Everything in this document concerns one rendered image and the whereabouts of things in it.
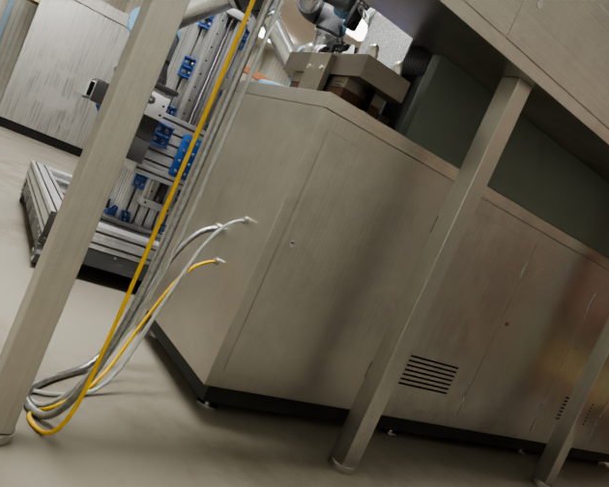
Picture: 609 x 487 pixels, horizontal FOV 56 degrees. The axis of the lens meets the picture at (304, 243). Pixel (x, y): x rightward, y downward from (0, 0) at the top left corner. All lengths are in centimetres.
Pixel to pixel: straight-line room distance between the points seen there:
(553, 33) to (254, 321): 104
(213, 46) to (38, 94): 503
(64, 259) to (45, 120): 641
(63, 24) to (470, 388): 633
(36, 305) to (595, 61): 149
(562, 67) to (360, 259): 73
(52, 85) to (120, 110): 641
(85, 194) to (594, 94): 136
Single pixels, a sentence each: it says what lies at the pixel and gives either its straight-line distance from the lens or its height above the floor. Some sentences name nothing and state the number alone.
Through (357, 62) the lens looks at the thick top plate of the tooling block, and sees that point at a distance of 154.
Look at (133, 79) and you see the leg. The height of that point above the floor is 70.
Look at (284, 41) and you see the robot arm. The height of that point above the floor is 115.
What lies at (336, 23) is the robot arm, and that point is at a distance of 264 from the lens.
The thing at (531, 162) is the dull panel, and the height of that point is 104.
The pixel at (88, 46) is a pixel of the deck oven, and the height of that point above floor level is 124.
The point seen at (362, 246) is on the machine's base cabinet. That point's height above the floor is 58.
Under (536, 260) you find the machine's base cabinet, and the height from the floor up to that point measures 77.
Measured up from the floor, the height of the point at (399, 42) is 116.
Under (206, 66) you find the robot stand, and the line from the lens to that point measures 260.
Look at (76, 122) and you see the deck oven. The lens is 751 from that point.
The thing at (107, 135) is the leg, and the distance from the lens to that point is 107.
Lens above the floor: 64
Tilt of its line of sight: 4 degrees down
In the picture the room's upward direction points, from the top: 24 degrees clockwise
